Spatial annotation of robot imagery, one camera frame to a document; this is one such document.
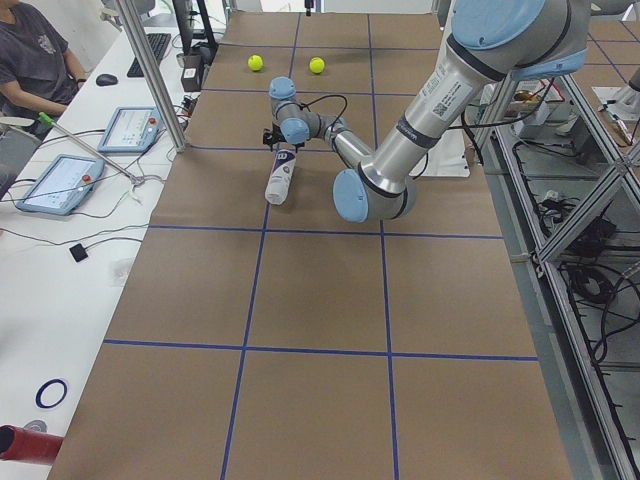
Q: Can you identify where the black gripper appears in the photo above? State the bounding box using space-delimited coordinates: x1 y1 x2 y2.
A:
270 123 286 145

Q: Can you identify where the clear tennis ball can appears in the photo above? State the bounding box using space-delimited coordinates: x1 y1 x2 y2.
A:
265 149 296 205

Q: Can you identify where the Roland Garros tennis ball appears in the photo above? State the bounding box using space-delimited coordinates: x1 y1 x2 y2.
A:
247 54 264 72

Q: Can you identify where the Wilson tennis ball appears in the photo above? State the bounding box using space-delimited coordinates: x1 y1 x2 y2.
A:
309 57 326 75

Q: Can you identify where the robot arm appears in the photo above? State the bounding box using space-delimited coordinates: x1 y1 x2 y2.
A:
264 1 590 223

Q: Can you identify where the small black box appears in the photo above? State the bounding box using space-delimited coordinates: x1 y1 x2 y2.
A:
181 55 204 92

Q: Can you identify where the black computer monitor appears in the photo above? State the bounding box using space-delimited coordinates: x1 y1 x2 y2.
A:
172 0 218 62

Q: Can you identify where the far teach pendant tablet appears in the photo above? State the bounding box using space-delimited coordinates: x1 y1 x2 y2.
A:
97 106 163 155

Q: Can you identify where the teach pendant tablet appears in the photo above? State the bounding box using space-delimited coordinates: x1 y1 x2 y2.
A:
97 106 163 155
16 154 105 216

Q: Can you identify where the black keyboard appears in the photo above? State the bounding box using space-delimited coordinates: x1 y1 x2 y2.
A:
126 32 173 79

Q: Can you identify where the black computer mouse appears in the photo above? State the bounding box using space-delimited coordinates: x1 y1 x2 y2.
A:
95 73 119 87

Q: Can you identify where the near teach pendant tablet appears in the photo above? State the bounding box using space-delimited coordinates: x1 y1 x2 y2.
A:
16 154 105 216

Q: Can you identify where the black square puck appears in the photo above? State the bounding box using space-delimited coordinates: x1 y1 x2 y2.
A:
69 243 88 263

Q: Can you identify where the seated person in grey shirt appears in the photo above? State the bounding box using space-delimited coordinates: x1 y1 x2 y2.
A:
1 1 87 138

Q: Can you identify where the red cylinder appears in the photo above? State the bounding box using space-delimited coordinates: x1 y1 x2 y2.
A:
1 425 64 465

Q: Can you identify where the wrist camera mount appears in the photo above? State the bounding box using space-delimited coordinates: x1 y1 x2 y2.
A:
262 129 279 151

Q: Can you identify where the aluminium frame post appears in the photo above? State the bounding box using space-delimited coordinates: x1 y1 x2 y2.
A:
115 0 186 153

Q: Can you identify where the metal rod green handle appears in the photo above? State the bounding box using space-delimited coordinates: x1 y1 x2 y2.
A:
38 112 144 186

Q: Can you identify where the blue tape ring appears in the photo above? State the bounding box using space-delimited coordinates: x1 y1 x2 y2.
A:
35 378 70 410

